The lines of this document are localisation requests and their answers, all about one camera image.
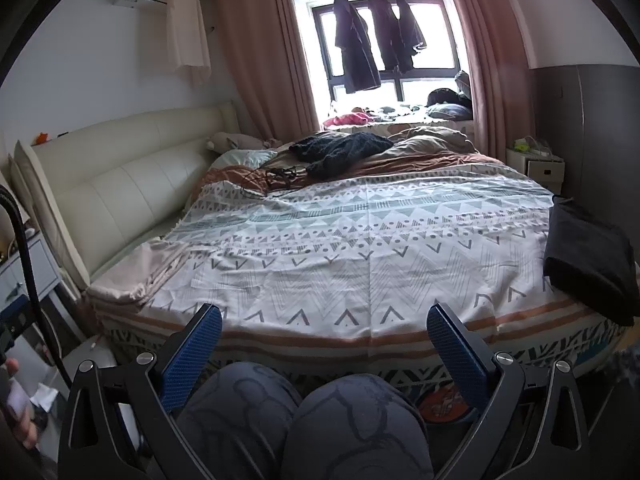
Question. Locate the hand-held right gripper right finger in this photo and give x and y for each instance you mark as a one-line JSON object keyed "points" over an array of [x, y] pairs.
{"points": [[457, 357]]}

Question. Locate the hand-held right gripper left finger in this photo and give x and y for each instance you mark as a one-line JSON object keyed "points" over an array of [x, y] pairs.
{"points": [[192, 360]]}

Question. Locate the beige zip jacket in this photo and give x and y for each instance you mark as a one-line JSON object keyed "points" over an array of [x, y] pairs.
{"points": [[135, 275]]}

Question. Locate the black folded clothes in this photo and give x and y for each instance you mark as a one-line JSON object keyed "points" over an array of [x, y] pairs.
{"points": [[590, 260]]}

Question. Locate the dark clothes pile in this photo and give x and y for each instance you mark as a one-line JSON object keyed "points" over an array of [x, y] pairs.
{"points": [[447, 102]]}

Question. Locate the person's left hand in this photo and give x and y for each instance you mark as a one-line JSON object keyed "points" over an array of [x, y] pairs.
{"points": [[22, 405]]}

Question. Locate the grey-blue bedside cabinet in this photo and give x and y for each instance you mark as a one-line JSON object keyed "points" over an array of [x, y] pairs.
{"points": [[35, 265]]}

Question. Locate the person's left leg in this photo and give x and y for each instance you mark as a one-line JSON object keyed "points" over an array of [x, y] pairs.
{"points": [[235, 420]]}

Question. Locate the person's leg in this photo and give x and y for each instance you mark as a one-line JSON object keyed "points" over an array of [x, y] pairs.
{"points": [[355, 430], [235, 420]]}

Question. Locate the person's right leg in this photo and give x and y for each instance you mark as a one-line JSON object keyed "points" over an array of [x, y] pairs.
{"points": [[355, 430]]}

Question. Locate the bed with patterned sheet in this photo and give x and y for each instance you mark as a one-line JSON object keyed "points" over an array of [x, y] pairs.
{"points": [[360, 260]]}

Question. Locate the cream padded headboard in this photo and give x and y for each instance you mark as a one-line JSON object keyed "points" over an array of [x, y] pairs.
{"points": [[120, 185]]}

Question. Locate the small orange toy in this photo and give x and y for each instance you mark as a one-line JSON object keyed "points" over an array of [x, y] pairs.
{"points": [[41, 137]]}

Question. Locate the white nightstand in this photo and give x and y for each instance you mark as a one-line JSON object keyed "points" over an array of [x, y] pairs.
{"points": [[540, 170]]}

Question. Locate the brown duvet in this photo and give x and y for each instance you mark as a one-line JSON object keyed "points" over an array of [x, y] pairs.
{"points": [[430, 150]]}

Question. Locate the pale green pillow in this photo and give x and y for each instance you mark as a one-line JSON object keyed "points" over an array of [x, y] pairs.
{"points": [[247, 157]]}

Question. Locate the green small item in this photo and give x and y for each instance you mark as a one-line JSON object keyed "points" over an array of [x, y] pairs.
{"points": [[523, 146]]}

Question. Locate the grey plush toy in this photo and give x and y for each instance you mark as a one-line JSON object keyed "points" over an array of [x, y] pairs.
{"points": [[235, 141]]}

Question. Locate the white items on nightstand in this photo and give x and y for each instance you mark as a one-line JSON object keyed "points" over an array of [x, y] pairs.
{"points": [[540, 147]]}

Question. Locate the dark knitted garment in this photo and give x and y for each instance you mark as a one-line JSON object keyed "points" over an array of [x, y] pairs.
{"points": [[345, 152]]}

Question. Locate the pink cloth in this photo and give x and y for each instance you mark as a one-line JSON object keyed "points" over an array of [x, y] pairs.
{"points": [[347, 120]]}

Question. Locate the long dark hanging coat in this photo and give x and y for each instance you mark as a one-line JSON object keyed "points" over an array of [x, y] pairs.
{"points": [[356, 50]]}

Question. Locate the dark hanging jacket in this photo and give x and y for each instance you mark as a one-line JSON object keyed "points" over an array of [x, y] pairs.
{"points": [[387, 35]]}

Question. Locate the cream hanging cloth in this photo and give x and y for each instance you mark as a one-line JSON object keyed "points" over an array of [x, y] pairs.
{"points": [[187, 30]]}

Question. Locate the window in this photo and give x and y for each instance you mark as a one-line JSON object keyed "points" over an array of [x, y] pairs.
{"points": [[440, 25]]}

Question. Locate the small dark hanging garment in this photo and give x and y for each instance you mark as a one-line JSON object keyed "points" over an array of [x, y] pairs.
{"points": [[411, 27]]}

